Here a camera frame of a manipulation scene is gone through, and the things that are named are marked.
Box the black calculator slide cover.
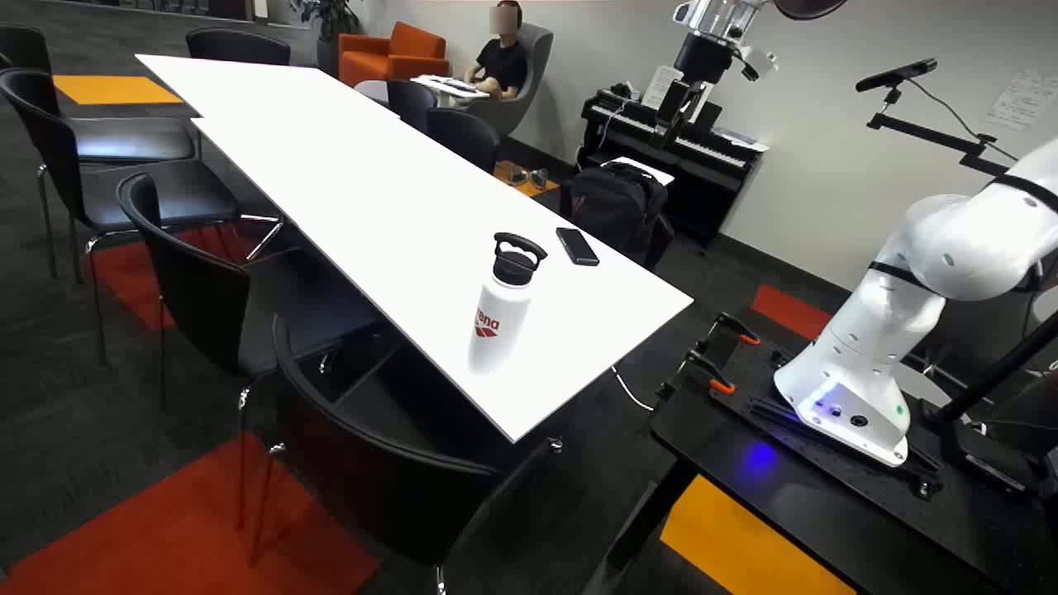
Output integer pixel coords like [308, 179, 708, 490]
[557, 228, 599, 269]

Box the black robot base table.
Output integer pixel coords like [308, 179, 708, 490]
[653, 338, 1058, 595]

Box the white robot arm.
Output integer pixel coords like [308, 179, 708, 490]
[775, 139, 1058, 470]

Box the white water bottle black cap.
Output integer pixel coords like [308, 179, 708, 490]
[469, 232, 550, 370]

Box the black backpack on chair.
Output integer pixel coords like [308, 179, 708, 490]
[560, 162, 674, 271]

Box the black office chair near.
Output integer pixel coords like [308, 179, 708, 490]
[252, 318, 562, 595]

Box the black office chair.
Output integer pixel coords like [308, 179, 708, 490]
[117, 174, 334, 383]
[0, 66, 210, 367]
[252, 318, 562, 595]

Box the black digital piano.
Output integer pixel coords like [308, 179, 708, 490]
[578, 90, 763, 243]

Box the seated person in black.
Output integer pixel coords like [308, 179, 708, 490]
[466, 0, 528, 100]

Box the grey lounge chair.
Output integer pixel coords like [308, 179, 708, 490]
[466, 24, 554, 137]

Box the orange armchair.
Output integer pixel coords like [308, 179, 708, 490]
[338, 20, 451, 86]

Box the black office chair middle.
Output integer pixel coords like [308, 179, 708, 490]
[117, 174, 334, 383]

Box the black office chair far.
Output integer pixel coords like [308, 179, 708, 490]
[0, 66, 210, 367]

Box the orange handled clamp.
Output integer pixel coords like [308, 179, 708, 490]
[680, 311, 762, 395]

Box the black camera on boom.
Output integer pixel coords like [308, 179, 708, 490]
[852, 57, 937, 91]

